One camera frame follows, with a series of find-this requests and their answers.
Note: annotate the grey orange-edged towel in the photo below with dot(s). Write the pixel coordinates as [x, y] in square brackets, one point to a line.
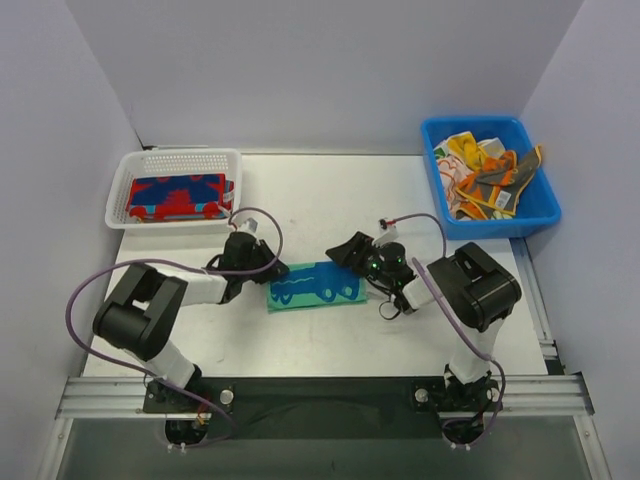
[493, 192]

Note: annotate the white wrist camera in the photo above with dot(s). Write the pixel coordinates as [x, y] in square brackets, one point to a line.
[387, 231]
[249, 225]

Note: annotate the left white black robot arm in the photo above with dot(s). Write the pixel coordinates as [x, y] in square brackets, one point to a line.
[139, 314]

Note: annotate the green teal towel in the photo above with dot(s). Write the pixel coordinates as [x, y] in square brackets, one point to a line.
[315, 285]

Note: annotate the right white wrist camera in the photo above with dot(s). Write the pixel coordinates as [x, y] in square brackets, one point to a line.
[387, 231]

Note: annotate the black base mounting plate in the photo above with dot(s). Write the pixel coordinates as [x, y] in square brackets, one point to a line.
[326, 408]

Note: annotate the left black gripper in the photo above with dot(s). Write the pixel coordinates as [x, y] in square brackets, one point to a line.
[263, 257]

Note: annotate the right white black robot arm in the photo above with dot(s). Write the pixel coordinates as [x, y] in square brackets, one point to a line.
[476, 293]

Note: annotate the white perforated plastic basket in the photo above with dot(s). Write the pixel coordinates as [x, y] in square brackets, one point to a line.
[160, 162]

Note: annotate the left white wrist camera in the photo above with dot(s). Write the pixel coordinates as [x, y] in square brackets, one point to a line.
[249, 225]

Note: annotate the white patterned towel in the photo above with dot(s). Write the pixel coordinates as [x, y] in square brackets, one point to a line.
[452, 171]

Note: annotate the red blue tiger towel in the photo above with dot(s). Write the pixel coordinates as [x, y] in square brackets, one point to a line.
[181, 198]

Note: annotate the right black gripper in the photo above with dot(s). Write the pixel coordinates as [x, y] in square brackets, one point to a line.
[364, 255]

